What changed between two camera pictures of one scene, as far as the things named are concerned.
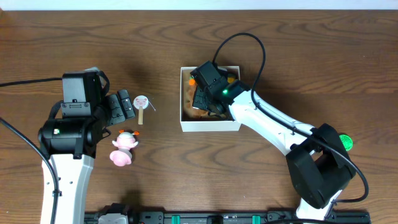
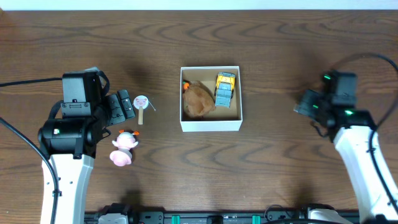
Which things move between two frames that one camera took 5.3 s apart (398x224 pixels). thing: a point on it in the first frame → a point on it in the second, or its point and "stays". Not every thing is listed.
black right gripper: (198, 99) → (301, 107)
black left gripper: (115, 109) stays
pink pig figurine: (125, 141) stays
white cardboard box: (205, 126) stays
